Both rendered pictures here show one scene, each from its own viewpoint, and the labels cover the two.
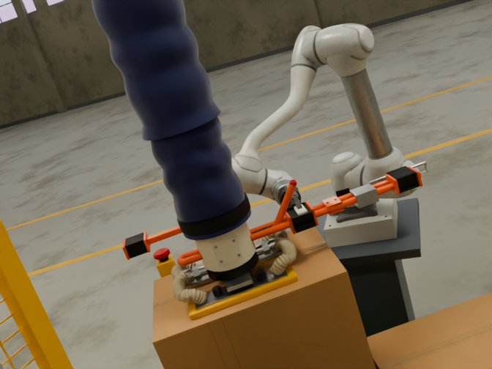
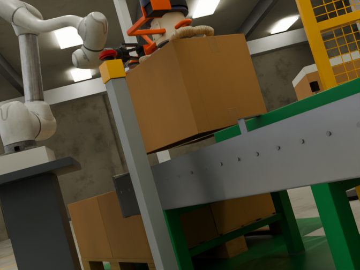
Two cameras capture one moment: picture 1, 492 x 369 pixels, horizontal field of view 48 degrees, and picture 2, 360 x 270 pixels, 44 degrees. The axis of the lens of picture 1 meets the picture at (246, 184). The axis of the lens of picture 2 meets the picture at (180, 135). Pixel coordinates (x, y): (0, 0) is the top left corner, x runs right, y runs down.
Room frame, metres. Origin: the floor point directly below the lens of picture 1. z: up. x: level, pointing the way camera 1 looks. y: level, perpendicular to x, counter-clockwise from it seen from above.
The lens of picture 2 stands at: (2.77, 1.91, 0.53)
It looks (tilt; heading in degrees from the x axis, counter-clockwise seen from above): 5 degrees up; 239
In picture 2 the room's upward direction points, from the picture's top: 16 degrees counter-clockwise
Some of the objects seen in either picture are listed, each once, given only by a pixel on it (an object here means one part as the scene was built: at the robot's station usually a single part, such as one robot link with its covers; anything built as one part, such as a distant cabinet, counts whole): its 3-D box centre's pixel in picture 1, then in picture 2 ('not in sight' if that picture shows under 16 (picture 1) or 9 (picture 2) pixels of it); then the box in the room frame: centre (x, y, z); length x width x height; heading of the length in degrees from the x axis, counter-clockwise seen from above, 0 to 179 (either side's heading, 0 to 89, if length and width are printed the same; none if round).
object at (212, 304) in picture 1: (240, 286); not in sight; (1.50, 0.11, 1.09); 0.34 x 0.10 x 0.05; 94
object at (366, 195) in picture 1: (364, 195); (130, 66); (1.63, -0.35, 1.20); 0.07 x 0.07 x 0.04; 4
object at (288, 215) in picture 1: (300, 217); (147, 52); (1.61, -0.13, 1.20); 0.10 x 0.08 x 0.06; 4
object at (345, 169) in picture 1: (350, 177); (16, 123); (2.29, -0.45, 1.01); 0.18 x 0.16 x 0.22; 45
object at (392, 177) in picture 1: (403, 180); not in sight; (1.63, -0.48, 1.21); 0.08 x 0.07 x 0.05; 94
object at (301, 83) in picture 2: not in sight; (330, 91); (-0.04, -0.45, 0.82); 0.60 x 0.40 x 0.40; 54
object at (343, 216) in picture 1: (351, 206); (20, 149); (2.31, -0.43, 0.87); 0.22 x 0.18 x 0.06; 72
